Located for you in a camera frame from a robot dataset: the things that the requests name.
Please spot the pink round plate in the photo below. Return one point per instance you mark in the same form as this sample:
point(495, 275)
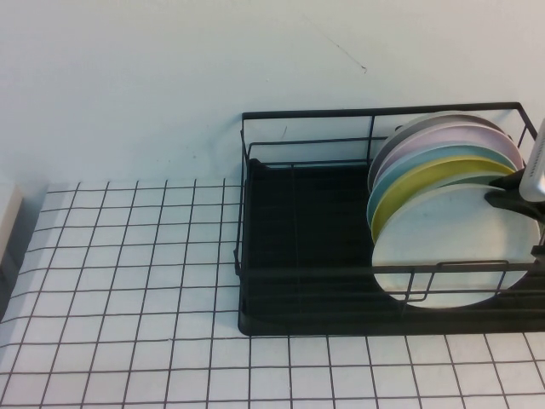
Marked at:
point(460, 136)

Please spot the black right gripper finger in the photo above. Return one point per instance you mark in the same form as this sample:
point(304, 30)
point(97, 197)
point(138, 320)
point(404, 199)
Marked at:
point(508, 179)

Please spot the grey round plate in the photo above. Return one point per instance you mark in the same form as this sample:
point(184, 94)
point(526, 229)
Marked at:
point(426, 123)

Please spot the white round plate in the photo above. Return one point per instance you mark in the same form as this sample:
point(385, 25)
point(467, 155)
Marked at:
point(447, 238)

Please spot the white grid pattern tablecloth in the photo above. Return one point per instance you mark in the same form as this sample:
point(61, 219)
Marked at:
point(127, 298)

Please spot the yellow round plate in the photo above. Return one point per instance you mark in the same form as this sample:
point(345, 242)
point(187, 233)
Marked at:
point(426, 174)

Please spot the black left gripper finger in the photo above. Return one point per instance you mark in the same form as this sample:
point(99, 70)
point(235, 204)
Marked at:
point(517, 206)

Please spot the beige box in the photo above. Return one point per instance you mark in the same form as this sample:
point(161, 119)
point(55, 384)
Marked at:
point(9, 221)

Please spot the light blue round plate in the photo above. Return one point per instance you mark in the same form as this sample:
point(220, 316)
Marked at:
point(447, 153)

